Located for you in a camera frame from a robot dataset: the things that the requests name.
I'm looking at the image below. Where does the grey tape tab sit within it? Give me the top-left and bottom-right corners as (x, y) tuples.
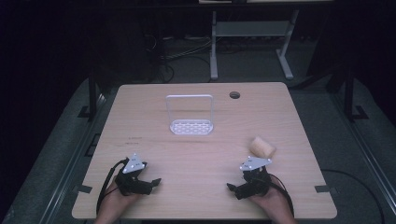
(314, 184), (332, 194)
(74, 184), (93, 194)

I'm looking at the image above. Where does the bundle of floor cables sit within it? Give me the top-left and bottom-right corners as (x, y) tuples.
(146, 34), (213, 84)

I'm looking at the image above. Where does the black floor cable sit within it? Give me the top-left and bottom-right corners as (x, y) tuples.
(320, 168), (387, 224)

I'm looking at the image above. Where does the aluminium floor rail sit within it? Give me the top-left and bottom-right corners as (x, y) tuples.
(331, 92), (396, 216)
(38, 92), (108, 224)

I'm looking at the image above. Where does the person's left hand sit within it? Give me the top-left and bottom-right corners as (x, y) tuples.
(98, 181), (143, 218)

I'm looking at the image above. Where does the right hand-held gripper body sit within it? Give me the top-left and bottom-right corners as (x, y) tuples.
(238, 155), (273, 198)

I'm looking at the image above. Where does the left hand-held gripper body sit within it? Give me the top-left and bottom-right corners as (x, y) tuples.
(114, 152), (154, 197)

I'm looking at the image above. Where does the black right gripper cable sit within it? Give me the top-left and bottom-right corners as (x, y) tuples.
(267, 173), (296, 217)

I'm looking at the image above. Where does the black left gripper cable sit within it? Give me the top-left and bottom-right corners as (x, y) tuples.
(95, 158), (130, 217)

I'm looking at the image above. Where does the black metal post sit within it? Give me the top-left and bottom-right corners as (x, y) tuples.
(343, 63), (370, 123)
(77, 69), (99, 122)

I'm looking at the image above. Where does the beige bread roll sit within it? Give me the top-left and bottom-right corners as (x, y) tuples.
(248, 135), (277, 160)

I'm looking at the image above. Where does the white perforated rack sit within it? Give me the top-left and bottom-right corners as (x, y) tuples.
(164, 93), (216, 136)

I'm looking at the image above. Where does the white metal desk frame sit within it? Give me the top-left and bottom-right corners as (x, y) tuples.
(209, 8), (301, 81)

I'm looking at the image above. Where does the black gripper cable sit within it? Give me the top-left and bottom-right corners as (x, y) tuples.
(267, 173), (296, 217)
(95, 158), (130, 217)

